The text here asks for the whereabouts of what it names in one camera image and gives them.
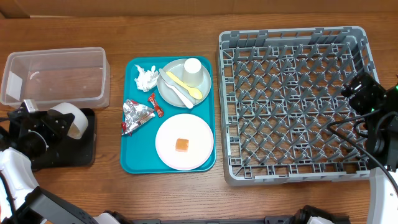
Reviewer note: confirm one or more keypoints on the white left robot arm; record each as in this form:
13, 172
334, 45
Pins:
24, 201

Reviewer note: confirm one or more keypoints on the crumpled white napkin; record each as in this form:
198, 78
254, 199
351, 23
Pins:
147, 79

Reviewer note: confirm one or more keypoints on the silver foil wrapper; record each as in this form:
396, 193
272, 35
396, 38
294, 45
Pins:
135, 115

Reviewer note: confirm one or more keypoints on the teal serving tray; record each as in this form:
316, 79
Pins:
138, 152

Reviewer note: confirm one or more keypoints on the white plastic knife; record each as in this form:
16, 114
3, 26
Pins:
182, 97

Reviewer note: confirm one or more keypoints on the yellow plastic spoon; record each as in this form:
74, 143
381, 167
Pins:
193, 92

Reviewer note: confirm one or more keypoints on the black plastic tray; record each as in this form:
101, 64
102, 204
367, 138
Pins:
71, 152

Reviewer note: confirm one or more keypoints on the grey small plate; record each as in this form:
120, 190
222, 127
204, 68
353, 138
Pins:
176, 67

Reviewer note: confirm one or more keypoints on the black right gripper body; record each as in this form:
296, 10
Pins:
359, 93

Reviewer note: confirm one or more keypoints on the white large plate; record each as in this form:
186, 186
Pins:
185, 126

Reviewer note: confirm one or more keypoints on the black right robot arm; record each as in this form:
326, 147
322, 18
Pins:
379, 108

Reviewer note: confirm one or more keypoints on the grey dishwasher rack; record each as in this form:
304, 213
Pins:
283, 117

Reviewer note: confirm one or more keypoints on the grey bowl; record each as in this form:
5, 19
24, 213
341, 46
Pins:
79, 123

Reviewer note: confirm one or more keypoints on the red sauce packet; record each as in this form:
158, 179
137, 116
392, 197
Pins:
156, 106

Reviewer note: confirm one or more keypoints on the white plastic cup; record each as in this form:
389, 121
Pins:
192, 72

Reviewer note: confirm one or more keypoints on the orange food cube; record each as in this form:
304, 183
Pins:
182, 145

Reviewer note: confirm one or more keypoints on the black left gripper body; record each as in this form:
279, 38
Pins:
41, 138

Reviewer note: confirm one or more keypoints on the clear plastic bin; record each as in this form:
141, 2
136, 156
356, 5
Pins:
80, 76

